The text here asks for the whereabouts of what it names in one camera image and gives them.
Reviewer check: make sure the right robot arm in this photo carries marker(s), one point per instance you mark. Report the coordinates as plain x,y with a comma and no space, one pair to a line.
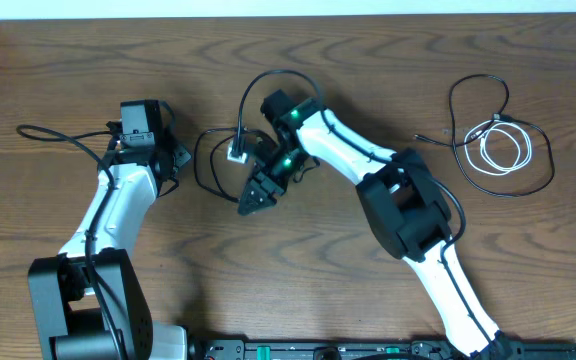
407,209

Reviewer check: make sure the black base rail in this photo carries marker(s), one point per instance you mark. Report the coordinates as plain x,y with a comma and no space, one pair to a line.
238,349

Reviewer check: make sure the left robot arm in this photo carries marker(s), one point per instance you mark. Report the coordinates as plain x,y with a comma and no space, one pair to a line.
86,299

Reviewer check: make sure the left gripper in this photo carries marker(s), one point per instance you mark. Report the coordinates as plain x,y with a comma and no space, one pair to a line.
181,153

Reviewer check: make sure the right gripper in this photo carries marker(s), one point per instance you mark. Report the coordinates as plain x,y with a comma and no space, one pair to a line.
261,171

